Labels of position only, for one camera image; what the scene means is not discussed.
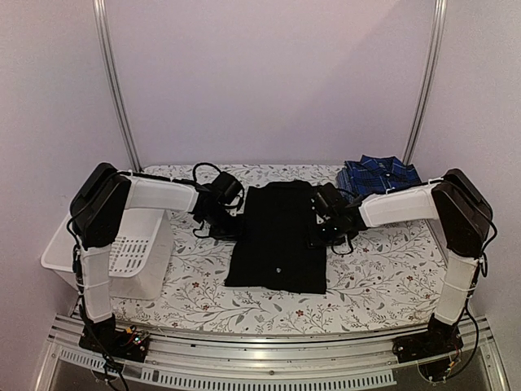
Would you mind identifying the floral patterned table cloth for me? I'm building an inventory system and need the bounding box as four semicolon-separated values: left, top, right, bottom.
81;163;461;336

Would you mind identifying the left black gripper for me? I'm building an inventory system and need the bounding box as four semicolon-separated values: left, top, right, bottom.
202;207;247;242

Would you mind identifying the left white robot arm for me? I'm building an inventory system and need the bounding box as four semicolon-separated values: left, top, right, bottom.
66;162;245;354

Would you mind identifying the right aluminium frame post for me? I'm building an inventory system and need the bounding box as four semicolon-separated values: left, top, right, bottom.
402;0;448;165

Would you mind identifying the left aluminium frame post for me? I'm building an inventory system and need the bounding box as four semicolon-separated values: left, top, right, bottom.
92;0;142;172

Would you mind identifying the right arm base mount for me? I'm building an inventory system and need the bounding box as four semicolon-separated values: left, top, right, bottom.
392;327;463;363

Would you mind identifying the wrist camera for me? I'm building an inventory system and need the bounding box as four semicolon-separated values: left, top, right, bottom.
312;182;348;218
211;172;243;205

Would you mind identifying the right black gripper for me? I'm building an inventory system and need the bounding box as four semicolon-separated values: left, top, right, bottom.
306;217;346;248

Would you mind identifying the blue plaid folded shirt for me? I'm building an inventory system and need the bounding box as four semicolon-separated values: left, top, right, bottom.
336;155;422;196

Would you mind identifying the aluminium front rail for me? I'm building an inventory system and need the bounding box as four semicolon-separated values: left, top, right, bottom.
35;315;513;390

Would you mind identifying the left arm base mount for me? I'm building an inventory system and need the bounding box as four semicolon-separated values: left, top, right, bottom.
79;324;150;362

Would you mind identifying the black long sleeve shirt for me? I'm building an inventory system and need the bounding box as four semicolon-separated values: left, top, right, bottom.
225;180;327;295

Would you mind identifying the aluminium frame post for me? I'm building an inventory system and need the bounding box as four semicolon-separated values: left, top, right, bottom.
92;0;142;172
402;0;448;165

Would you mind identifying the white plastic basket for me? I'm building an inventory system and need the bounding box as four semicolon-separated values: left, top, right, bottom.
41;209;173;301

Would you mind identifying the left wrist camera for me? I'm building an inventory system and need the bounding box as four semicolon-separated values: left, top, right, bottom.
211;172;243;205

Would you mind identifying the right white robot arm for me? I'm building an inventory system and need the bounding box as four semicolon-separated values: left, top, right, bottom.
308;169;498;355

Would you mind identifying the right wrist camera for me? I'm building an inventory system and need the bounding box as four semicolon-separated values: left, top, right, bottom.
312;182;348;218

